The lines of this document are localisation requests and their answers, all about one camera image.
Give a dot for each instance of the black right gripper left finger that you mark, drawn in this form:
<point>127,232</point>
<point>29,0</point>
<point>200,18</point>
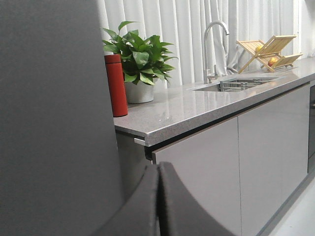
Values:
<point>138,216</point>

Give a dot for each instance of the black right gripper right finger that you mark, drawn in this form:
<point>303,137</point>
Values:
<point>179,213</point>

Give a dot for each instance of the dark grey fridge door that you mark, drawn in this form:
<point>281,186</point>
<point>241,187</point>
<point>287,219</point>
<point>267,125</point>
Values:
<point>59,165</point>

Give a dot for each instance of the left grey cabinet door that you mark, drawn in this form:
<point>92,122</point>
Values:
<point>207,162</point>

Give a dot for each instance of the grey cabinet door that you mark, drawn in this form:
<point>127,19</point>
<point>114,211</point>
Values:
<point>273,156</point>
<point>207,162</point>

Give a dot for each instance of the right grey cabinet door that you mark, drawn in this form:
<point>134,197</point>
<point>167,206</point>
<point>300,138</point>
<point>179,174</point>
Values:
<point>273,156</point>

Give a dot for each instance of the grey kitchen counter cabinet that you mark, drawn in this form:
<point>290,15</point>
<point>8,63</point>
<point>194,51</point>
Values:
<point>176,113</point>

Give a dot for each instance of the white ribbed plant pot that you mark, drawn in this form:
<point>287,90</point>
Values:
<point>139,93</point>

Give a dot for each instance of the silver gooseneck faucet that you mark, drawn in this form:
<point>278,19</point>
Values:
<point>214,55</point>

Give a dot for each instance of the stainless steel sink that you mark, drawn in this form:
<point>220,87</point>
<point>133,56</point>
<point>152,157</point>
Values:
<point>215,87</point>

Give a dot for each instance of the metal sink drain basket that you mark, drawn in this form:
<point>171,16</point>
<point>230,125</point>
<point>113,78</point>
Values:
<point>240,84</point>

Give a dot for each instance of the black built-in oven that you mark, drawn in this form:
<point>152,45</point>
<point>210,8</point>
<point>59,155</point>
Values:
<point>311,146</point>

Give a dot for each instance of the red thermos bottle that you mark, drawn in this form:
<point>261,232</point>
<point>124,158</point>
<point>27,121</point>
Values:
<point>116,84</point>

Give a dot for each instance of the green potted plant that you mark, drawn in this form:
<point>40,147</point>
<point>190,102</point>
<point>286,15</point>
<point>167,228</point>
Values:
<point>143,60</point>

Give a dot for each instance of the red yellow apple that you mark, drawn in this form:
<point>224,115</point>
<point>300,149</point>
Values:
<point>272,61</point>

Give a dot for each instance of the wooden folding dish rack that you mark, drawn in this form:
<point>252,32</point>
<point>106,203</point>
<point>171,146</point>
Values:
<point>272,48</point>

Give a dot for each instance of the white curtain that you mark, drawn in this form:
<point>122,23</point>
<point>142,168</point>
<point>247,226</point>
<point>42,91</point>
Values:
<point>183,22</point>

